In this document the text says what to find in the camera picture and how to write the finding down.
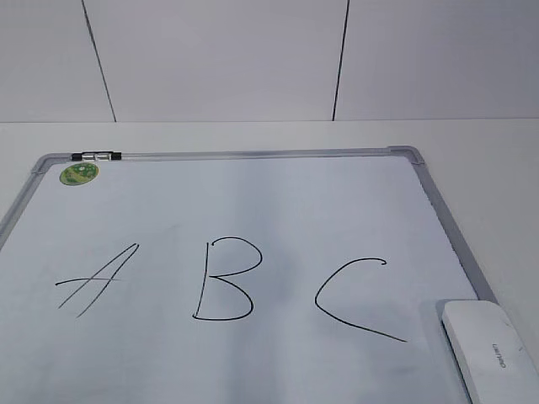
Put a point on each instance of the white board eraser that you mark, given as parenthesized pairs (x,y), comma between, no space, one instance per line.
(493,360)

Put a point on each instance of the round green magnet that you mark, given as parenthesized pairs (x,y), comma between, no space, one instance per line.
(78,174)

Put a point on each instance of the white board with grey frame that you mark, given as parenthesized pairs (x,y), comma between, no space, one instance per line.
(259,277)

